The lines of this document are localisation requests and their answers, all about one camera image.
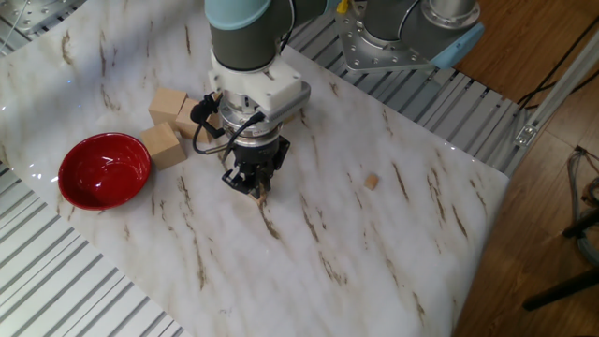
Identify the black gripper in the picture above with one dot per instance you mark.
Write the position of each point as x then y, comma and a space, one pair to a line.
257, 156

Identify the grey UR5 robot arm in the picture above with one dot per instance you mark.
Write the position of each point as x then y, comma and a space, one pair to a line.
243, 47

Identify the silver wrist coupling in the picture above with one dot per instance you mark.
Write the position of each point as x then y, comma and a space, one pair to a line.
248, 126

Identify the glossy marble pattern mat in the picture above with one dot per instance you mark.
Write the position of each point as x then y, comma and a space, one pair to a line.
327, 257

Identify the red glossy bowl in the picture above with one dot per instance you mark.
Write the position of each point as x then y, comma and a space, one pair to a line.
103, 173

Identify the yellow plastic piece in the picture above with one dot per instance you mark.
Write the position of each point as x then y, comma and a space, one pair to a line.
343, 5

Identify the black stand legs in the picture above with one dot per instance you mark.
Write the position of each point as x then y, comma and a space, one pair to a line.
561, 290

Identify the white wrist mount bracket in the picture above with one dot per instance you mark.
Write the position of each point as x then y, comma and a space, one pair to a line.
262, 86

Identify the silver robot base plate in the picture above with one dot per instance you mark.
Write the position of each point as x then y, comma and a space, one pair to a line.
374, 51

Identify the silver perforated mount plate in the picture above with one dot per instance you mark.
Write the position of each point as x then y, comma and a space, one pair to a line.
28, 14

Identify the aluminium frame post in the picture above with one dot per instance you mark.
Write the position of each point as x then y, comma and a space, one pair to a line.
552, 93

